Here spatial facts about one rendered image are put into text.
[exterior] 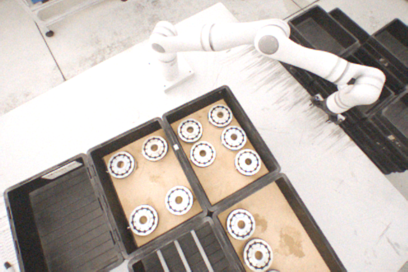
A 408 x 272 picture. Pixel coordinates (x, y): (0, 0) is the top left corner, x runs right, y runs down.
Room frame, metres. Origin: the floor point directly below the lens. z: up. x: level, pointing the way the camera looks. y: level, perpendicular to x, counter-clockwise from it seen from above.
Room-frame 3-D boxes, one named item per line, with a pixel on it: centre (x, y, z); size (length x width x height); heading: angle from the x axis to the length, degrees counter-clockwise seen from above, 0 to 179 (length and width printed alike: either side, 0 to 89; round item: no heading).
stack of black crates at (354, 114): (0.77, -1.01, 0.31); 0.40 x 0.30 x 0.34; 38
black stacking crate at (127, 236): (0.05, 0.20, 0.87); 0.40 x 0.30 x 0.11; 31
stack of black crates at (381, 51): (1.01, -1.33, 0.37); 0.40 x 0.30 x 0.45; 38
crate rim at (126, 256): (0.05, 0.20, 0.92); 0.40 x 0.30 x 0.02; 31
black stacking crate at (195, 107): (0.21, -0.06, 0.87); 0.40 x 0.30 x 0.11; 31
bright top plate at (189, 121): (0.27, 0.05, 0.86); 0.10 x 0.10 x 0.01
